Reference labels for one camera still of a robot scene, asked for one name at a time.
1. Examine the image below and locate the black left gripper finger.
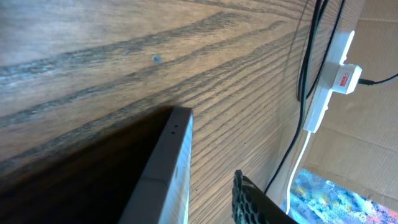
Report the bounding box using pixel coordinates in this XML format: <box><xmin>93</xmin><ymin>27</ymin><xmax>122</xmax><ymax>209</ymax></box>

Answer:
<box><xmin>232</xmin><ymin>170</ymin><xmax>297</xmax><ymax>224</ymax></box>

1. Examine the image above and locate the Samsung Galaxy smartphone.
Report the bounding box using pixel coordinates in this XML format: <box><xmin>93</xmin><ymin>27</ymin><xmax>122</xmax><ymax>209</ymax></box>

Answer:
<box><xmin>118</xmin><ymin>107</ymin><xmax>193</xmax><ymax>224</ymax></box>

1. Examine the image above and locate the black charger cable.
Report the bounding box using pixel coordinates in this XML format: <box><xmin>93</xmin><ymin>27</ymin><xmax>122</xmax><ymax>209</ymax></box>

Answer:
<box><xmin>263</xmin><ymin>0</ymin><xmax>398</xmax><ymax>195</ymax></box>

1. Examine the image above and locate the white charger plug adapter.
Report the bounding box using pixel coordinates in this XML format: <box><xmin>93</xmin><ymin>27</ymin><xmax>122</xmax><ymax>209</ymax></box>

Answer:
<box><xmin>333</xmin><ymin>64</ymin><xmax>363</xmax><ymax>95</ymax></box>

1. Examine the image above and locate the white power strip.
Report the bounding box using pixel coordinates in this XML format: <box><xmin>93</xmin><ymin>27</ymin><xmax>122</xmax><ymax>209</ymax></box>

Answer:
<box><xmin>303</xmin><ymin>30</ymin><xmax>355</xmax><ymax>133</ymax></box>

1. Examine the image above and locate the white power strip cord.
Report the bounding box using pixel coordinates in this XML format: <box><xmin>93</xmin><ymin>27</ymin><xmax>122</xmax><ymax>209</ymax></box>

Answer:
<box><xmin>285</xmin><ymin>131</ymin><xmax>313</xmax><ymax>215</ymax></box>

